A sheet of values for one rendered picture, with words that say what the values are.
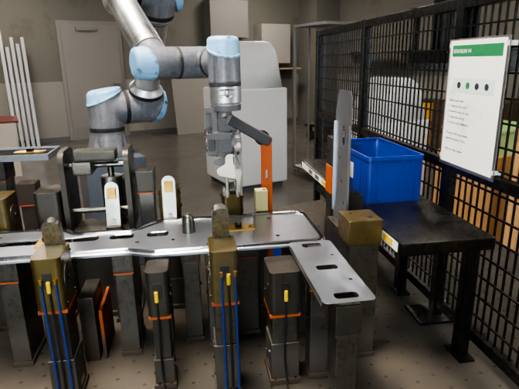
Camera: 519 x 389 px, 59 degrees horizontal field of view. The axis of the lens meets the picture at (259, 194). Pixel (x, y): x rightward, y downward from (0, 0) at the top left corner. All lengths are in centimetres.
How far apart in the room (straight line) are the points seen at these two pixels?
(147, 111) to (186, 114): 790
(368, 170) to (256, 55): 395
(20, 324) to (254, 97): 405
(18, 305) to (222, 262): 54
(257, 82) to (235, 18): 516
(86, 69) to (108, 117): 789
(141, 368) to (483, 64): 106
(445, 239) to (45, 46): 887
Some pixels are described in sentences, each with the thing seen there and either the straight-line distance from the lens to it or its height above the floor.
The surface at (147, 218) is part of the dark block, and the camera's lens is 136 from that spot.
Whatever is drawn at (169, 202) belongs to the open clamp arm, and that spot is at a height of 104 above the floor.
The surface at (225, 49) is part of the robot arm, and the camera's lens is 107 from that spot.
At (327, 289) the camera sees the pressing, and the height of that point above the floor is 100.
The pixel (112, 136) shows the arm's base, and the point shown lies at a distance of 165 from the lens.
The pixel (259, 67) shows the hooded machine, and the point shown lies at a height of 134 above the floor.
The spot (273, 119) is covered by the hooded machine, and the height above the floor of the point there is 79.
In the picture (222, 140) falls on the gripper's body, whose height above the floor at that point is 123.
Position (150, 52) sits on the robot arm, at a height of 143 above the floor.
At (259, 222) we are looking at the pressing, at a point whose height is 100.
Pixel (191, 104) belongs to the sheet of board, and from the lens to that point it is 962.
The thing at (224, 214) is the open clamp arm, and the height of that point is 110.
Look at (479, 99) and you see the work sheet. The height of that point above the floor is 132.
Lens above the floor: 141
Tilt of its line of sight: 16 degrees down
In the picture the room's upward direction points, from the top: 1 degrees counter-clockwise
